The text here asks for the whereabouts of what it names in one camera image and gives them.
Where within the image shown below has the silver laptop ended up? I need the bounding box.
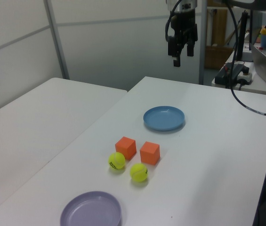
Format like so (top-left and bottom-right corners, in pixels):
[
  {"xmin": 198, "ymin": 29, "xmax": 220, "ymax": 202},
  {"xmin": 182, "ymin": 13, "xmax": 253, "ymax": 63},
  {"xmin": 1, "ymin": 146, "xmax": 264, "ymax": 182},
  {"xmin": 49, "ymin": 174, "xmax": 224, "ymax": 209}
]
[{"xmin": 249, "ymin": 42, "xmax": 266, "ymax": 94}]

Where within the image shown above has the purple plastic plate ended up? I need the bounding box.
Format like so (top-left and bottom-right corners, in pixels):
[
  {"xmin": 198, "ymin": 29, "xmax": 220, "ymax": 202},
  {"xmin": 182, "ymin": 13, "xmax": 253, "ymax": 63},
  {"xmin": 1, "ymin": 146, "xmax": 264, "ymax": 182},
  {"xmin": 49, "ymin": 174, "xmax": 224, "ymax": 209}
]
[{"xmin": 60, "ymin": 191, "xmax": 122, "ymax": 226}]

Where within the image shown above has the brown wooden cabinet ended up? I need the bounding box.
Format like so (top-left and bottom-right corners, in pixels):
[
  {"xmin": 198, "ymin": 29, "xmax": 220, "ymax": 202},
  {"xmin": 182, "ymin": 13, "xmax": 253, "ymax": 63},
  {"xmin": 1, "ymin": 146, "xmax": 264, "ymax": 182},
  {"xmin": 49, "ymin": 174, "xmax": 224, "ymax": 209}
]
[{"xmin": 206, "ymin": 7, "xmax": 229, "ymax": 47}]

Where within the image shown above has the black power strip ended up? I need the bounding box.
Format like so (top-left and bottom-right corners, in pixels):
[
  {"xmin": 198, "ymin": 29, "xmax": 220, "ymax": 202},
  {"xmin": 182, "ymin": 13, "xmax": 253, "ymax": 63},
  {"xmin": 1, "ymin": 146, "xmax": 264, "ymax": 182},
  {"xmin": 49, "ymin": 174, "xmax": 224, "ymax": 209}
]
[{"xmin": 214, "ymin": 62, "xmax": 244, "ymax": 89}]

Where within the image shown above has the orange foam cube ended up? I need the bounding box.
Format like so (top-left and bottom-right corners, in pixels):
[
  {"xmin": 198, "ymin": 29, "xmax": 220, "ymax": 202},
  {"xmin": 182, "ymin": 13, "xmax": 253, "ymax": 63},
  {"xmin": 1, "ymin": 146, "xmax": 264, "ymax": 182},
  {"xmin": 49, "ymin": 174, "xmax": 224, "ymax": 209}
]
[
  {"xmin": 139, "ymin": 141, "xmax": 161, "ymax": 165},
  {"xmin": 115, "ymin": 136, "xmax": 137, "ymax": 161}
]

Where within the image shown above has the yellow tennis ball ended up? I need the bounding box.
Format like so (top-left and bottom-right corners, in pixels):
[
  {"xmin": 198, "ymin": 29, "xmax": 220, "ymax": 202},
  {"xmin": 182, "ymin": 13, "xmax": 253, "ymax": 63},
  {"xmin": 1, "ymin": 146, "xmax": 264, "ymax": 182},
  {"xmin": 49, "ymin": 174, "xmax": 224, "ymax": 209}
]
[
  {"xmin": 108, "ymin": 152, "xmax": 126, "ymax": 170},
  {"xmin": 129, "ymin": 163, "xmax": 149, "ymax": 182}
]

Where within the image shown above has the large cardboard box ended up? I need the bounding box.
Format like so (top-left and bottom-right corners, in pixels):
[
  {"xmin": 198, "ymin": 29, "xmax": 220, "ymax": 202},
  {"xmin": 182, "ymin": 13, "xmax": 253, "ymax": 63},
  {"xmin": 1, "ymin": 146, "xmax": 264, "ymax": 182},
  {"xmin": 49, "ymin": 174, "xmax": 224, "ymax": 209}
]
[{"xmin": 205, "ymin": 45, "xmax": 233, "ymax": 70}]

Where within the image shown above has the blue bottle with yellow lid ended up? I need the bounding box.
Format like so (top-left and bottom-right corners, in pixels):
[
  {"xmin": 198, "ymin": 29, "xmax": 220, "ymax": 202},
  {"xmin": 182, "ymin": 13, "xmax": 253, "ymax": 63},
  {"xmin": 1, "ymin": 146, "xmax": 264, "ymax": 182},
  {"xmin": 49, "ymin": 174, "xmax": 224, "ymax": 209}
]
[{"xmin": 259, "ymin": 25, "xmax": 266, "ymax": 49}]

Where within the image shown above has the grey monitor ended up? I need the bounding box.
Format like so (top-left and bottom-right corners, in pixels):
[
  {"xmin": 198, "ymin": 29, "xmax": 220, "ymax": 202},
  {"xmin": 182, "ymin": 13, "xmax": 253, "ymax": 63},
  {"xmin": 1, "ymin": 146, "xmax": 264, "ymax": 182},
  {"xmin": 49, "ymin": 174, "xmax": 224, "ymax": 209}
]
[{"xmin": 250, "ymin": 9, "xmax": 264, "ymax": 45}]

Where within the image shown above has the long dark arm cable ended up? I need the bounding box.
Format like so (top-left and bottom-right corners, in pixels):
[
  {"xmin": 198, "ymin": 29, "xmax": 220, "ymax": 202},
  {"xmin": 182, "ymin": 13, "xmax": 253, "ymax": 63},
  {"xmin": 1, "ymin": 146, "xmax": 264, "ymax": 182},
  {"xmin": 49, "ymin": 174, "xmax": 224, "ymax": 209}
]
[{"xmin": 165, "ymin": 0, "xmax": 266, "ymax": 117}]

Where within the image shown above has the blue plastic plate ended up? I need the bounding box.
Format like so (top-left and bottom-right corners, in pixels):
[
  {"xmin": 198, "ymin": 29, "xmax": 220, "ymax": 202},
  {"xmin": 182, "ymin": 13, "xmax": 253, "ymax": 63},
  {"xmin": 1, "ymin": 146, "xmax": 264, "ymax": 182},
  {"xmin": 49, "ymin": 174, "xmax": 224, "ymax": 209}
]
[{"xmin": 143, "ymin": 105, "xmax": 185, "ymax": 132}]

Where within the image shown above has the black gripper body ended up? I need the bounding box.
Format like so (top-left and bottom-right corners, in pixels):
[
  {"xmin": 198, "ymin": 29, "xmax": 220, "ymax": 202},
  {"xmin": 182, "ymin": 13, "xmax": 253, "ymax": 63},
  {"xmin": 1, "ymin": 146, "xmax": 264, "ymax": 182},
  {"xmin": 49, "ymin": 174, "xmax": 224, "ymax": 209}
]
[{"xmin": 169, "ymin": 10, "xmax": 198, "ymax": 36}]

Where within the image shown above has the black monitor stand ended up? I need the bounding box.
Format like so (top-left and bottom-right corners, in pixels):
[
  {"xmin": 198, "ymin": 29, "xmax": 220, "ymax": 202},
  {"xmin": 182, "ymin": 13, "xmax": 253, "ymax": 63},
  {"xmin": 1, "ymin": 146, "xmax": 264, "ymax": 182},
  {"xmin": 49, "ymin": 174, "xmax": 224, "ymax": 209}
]
[{"xmin": 235, "ymin": 10, "xmax": 253, "ymax": 62}]

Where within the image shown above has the white box with black knob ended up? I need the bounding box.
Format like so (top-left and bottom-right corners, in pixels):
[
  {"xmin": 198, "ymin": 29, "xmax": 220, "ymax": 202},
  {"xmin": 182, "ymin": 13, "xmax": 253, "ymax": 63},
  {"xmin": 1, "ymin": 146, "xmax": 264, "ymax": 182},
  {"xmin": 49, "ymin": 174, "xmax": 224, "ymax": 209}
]
[{"xmin": 237, "ymin": 67, "xmax": 253, "ymax": 86}]

